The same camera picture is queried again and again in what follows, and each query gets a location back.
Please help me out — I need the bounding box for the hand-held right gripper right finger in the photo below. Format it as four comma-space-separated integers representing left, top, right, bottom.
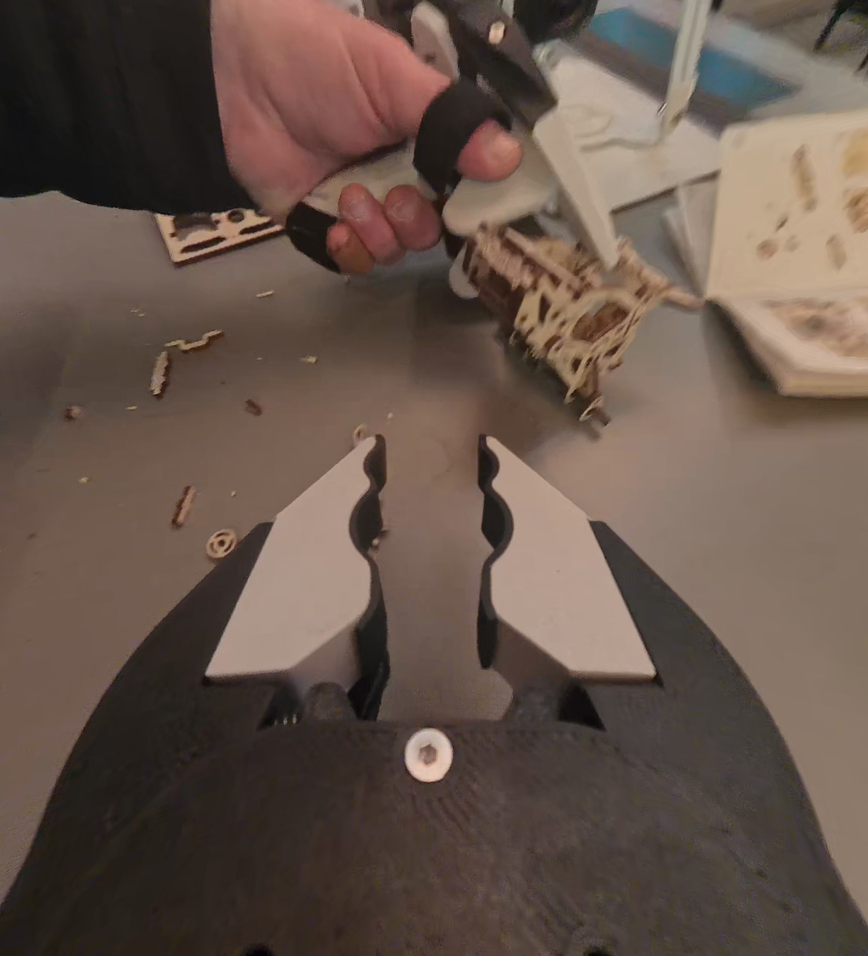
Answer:
476, 433, 659, 684

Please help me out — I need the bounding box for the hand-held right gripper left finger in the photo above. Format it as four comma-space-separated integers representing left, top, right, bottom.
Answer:
204, 435, 391, 718

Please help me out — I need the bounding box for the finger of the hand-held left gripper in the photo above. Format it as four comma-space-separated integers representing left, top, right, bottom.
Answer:
533, 116, 621, 271

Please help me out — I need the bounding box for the wooden model car chassis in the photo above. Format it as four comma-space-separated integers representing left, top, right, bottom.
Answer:
449, 224, 704, 427

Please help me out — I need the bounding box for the wooden cutout parts sheet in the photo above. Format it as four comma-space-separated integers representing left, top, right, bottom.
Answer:
156, 209, 285, 266

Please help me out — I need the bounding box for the person's left hand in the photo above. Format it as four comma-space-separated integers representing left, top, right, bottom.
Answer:
210, 0, 524, 275

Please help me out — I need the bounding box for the white instruction booklet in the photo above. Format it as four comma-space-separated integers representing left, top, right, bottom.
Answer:
664, 103, 868, 398

